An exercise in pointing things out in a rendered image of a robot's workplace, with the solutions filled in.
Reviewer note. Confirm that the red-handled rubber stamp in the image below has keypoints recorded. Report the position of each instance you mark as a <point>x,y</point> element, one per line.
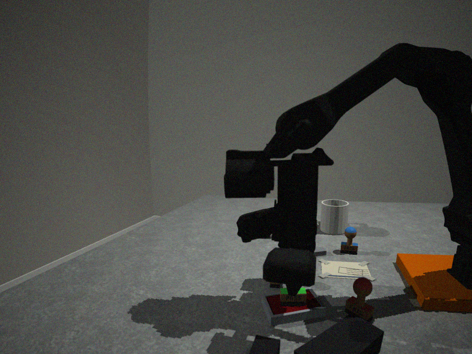
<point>362,287</point>

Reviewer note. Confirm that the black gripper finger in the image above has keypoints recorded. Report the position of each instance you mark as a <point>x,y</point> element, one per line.
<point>292,290</point>
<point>310,246</point>

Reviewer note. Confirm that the grey open cylinder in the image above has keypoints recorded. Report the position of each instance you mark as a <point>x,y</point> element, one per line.
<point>334,216</point>

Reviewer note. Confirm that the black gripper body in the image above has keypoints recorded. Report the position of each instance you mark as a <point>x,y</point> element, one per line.
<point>290,265</point>

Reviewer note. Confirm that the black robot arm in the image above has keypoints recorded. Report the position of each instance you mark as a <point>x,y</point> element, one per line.
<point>444,81</point>

